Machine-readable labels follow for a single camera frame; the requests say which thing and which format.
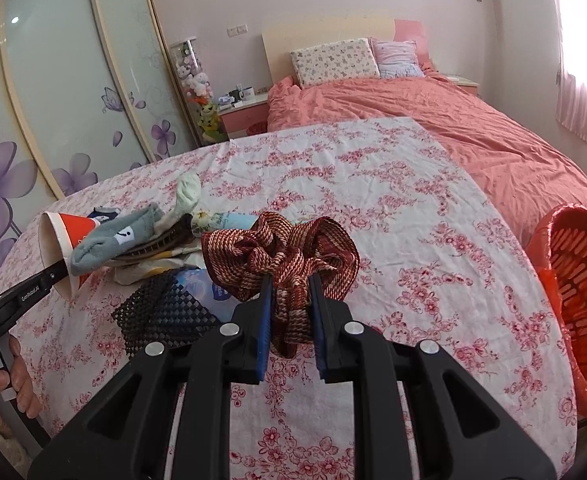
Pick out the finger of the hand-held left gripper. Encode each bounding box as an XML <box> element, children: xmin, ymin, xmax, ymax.
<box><xmin>0</xmin><ymin>258</ymin><xmax>70</xmax><ymax>334</ymax></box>

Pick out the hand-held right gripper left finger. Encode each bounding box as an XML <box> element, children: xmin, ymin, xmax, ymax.
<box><xmin>27</xmin><ymin>275</ymin><xmax>274</xmax><ymax>480</ymax></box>

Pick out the beige nightstand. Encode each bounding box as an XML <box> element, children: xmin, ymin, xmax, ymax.
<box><xmin>443</xmin><ymin>74</ymin><xmax>481</xmax><ymax>99</ymax></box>

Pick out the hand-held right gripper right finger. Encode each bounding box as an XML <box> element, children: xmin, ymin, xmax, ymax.
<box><xmin>309</xmin><ymin>274</ymin><xmax>557</xmax><ymax>480</ymax></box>

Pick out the black mesh mat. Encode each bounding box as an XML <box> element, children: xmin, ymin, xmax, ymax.
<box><xmin>110</xmin><ymin>274</ymin><xmax>225</xmax><ymax>357</ymax></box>

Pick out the clear tube of plush toys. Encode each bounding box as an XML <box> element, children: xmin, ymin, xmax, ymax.
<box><xmin>170</xmin><ymin>37</ymin><xmax>229</xmax><ymax>144</ymax></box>

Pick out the pink duvet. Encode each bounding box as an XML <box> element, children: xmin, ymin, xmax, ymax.
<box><xmin>266</xmin><ymin>71</ymin><xmax>587</xmax><ymax>247</ymax></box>

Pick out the red and white paper cup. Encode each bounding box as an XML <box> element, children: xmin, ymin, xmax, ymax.
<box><xmin>38</xmin><ymin>211</ymin><xmax>102</xmax><ymax>299</ymax></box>

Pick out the beige headboard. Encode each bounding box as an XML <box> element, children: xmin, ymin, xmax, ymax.
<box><xmin>262</xmin><ymin>16</ymin><xmax>397</xmax><ymax>87</ymax></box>

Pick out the pink striped pillow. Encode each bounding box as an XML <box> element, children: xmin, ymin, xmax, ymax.
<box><xmin>371</xmin><ymin>37</ymin><xmax>427</xmax><ymax>80</ymax></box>

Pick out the grey sock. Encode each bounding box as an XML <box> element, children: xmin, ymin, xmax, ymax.
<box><xmin>70</xmin><ymin>203</ymin><xmax>162</xmax><ymax>277</ymax></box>

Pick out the wardrobe with flower print doors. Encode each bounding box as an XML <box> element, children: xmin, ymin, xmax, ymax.
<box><xmin>0</xmin><ymin>0</ymin><xmax>202</xmax><ymax>281</ymax></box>

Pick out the pink floral tablecloth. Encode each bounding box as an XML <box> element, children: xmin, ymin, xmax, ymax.
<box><xmin>0</xmin><ymin>117</ymin><xmax>580</xmax><ymax>480</ymax></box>

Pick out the pink and white nightstand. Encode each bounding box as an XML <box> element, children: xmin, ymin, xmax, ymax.
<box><xmin>218</xmin><ymin>97</ymin><xmax>269</xmax><ymax>141</ymax></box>

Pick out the orange plastic basket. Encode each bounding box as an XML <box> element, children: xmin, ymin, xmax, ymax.
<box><xmin>526</xmin><ymin>204</ymin><xmax>587</xmax><ymax>422</ymax></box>

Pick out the brown hair clip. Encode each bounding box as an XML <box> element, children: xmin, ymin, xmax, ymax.
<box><xmin>117</xmin><ymin>214</ymin><xmax>194</xmax><ymax>262</ymax></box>

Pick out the light green sock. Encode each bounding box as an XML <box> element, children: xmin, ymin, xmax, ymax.
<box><xmin>160</xmin><ymin>172</ymin><xmax>202</xmax><ymax>233</ymax></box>

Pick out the blue plastic packet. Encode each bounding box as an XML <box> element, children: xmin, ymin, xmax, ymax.
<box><xmin>174</xmin><ymin>267</ymin><xmax>240</xmax><ymax>319</ymax></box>

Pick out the floral pillow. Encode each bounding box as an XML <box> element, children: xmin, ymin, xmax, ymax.
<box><xmin>289</xmin><ymin>39</ymin><xmax>382</xmax><ymax>87</ymax></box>

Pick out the dark red woven scrunchie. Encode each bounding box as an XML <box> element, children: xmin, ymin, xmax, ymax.
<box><xmin>200</xmin><ymin>212</ymin><xmax>362</xmax><ymax>359</ymax></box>

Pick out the person's left hand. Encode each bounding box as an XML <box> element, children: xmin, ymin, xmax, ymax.
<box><xmin>0</xmin><ymin>335</ymin><xmax>42</xmax><ymax>438</ymax></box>

